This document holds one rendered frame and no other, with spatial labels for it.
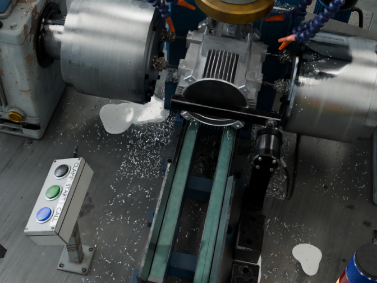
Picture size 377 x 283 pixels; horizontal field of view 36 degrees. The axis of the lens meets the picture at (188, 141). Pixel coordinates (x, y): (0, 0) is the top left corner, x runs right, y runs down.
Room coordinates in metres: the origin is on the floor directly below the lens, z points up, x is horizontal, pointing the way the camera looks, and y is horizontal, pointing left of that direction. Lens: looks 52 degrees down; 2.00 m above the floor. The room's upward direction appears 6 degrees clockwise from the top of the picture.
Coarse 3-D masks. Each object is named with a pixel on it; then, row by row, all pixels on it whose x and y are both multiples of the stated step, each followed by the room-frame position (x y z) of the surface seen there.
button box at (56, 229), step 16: (64, 160) 0.66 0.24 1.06; (80, 160) 0.65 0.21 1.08; (48, 176) 0.62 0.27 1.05; (64, 176) 0.61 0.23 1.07; (80, 176) 0.62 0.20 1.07; (64, 192) 0.58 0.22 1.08; (80, 192) 0.59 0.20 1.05; (64, 208) 0.54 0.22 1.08; (80, 208) 0.57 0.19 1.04; (32, 224) 0.51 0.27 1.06; (48, 224) 0.51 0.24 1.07; (64, 224) 0.52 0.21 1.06; (48, 240) 0.49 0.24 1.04; (64, 240) 0.49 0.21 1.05
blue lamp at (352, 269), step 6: (354, 258) 0.43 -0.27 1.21; (348, 264) 0.43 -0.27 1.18; (354, 264) 0.42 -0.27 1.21; (348, 270) 0.42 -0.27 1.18; (354, 270) 0.41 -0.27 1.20; (348, 276) 0.41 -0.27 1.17; (354, 276) 0.41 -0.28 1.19; (360, 276) 0.40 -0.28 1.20; (366, 276) 0.40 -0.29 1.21; (354, 282) 0.40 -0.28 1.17; (360, 282) 0.40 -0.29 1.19; (366, 282) 0.40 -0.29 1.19; (372, 282) 0.39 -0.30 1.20
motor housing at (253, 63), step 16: (192, 48) 1.02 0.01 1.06; (208, 64) 0.94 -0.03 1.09; (224, 64) 0.94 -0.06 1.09; (240, 64) 0.96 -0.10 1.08; (256, 64) 0.99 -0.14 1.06; (208, 80) 1.03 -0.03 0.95; (224, 80) 0.89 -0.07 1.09; (240, 80) 0.91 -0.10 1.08; (192, 96) 0.95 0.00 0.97; (208, 96) 0.98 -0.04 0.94; (224, 96) 0.99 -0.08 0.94; (240, 96) 0.97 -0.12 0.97; (256, 96) 0.91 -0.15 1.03; (192, 112) 0.91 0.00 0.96
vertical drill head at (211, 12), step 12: (204, 0) 0.97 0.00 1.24; (216, 0) 0.98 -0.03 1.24; (228, 0) 0.97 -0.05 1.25; (240, 0) 0.97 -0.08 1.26; (252, 0) 0.98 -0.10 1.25; (264, 0) 0.99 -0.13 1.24; (204, 12) 0.97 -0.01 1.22; (216, 12) 0.95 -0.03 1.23; (228, 12) 0.94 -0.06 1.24; (240, 12) 0.95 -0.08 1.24; (252, 12) 0.95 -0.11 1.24; (264, 12) 0.97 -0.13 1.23; (216, 24) 0.98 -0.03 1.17; (240, 24) 0.95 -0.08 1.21
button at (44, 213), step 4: (44, 208) 0.54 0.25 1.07; (48, 208) 0.54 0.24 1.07; (40, 212) 0.53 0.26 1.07; (44, 212) 0.53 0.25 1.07; (48, 212) 0.53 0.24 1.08; (36, 216) 0.52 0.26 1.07; (40, 216) 0.52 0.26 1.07; (44, 216) 0.52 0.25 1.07; (48, 216) 0.52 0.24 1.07; (40, 220) 0.51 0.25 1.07; (44, 220) 0.52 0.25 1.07
